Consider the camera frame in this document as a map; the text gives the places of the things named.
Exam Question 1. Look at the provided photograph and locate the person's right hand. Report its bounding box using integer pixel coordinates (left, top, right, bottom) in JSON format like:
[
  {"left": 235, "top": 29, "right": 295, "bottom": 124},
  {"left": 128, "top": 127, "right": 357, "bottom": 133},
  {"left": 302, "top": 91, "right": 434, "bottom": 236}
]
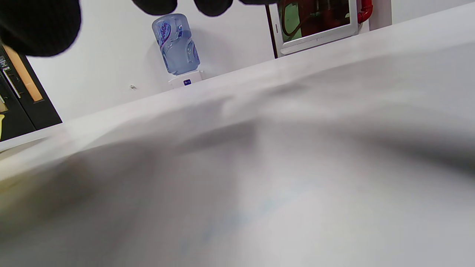
[{"left": 0, "top": 0, "right": 279, "bottom": 57}]

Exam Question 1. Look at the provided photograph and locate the black double door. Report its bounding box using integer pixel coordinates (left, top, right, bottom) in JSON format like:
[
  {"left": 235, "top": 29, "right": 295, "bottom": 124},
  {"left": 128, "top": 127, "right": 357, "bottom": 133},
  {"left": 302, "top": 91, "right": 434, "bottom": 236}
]
[{"left": 0, "top": 44, "right": 62, "bottom": 141}]

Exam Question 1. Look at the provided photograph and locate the blue water bottle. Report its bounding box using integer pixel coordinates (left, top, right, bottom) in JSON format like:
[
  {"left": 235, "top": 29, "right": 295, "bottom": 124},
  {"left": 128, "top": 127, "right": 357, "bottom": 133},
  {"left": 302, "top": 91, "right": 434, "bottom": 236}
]
[{"left": 151, "top": 14, "right": 201, "bottom": 76}]

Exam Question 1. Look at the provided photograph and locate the white water dispenser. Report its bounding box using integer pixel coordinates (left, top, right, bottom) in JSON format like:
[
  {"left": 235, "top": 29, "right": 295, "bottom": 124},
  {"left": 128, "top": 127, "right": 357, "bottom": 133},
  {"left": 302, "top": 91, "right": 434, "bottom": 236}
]
[{"left": 168, "top": 70, "right": 204, "bottom": 89}]

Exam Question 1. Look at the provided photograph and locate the red pipe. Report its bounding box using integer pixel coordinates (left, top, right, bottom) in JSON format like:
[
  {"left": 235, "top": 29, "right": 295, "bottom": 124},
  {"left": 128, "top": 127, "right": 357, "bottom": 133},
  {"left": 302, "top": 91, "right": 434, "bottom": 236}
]
[{"left": 357, "top": 0, "right": 373, "bottom": 24}]

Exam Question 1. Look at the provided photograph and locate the glass-door fire hose cabinet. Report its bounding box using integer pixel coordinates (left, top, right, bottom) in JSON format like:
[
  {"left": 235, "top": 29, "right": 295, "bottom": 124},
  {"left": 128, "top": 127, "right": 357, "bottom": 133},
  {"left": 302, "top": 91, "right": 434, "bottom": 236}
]
[{"left": 265, "top": 0, "right": 362, "bottom": 59}]

